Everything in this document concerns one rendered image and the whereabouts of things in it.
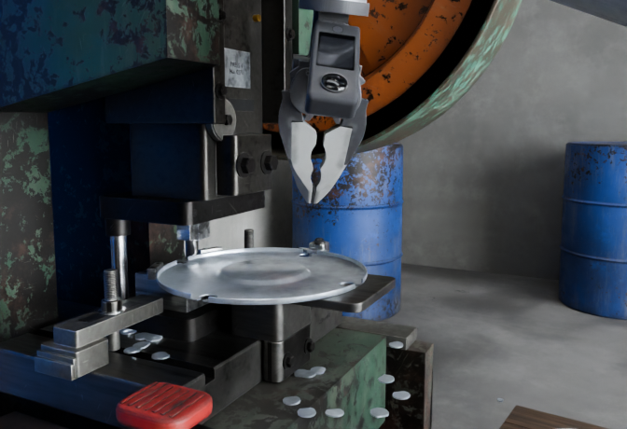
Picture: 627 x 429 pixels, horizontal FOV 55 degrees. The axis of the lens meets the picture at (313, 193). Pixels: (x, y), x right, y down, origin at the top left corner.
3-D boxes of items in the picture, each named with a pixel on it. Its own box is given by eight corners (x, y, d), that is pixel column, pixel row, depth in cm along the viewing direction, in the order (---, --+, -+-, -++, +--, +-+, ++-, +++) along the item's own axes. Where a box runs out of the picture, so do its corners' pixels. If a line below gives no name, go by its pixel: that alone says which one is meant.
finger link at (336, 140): (336, 192, 70) (346, 114, 68) (341, 209, 65) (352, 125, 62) (310, 189, 70) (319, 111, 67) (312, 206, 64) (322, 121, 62)
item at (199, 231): (214, 236, 91) (214, 211, 90) (194, 242, 86) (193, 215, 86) (197, 234, 92) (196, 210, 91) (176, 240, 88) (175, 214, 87)
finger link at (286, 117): (318, 159, 65) (327, 77, 62) (319, 163, 63) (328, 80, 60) (274, 155, 64) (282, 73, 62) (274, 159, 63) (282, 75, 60)
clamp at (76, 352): (171, 334, 82) (168, 260, 81) (71, 380, 67) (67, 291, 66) (137, 327, 85) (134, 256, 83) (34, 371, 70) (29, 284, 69)
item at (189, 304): (246, 285, 95) (246, 257, 94) (187, 312, 82) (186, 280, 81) (201, 279, 99) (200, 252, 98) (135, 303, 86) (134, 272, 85)
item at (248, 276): (235, 245, 104) (235, 241, 104) (396, 263, 91) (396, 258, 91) (109, 286, 78) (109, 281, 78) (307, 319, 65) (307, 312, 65)
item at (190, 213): (269, 222, 95) (268, 187, 94) (188, 245, 77) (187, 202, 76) (187, 214, 102) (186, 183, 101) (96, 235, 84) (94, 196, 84)
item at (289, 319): (397, 367, 84) (397, 273, 83) (358, 409, 72) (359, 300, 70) (245, 339, 96) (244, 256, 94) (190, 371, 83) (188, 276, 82)
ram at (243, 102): (289, 190, 90) (288, -15, 86) (232, 202, 76) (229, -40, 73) (196, 186, 97) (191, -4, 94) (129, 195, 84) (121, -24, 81)
